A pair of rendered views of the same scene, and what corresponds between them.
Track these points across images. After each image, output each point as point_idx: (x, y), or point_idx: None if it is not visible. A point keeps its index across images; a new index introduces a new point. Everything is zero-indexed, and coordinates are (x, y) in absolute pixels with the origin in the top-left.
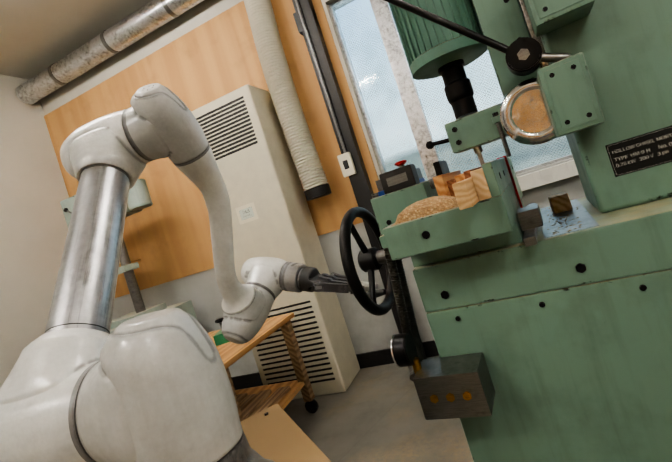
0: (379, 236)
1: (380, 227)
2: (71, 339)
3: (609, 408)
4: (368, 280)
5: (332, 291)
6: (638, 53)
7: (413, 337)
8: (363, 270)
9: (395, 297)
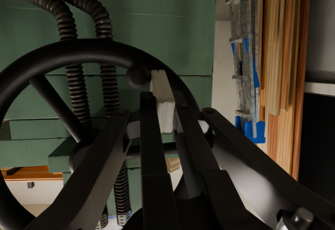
0: (180, 179)
1: (63, 181)
2: None
3: None
4: (65, 123)
5: (87, 156)
6: None
7: (65, 1)
8: (75, 147)
9: (68, 76)
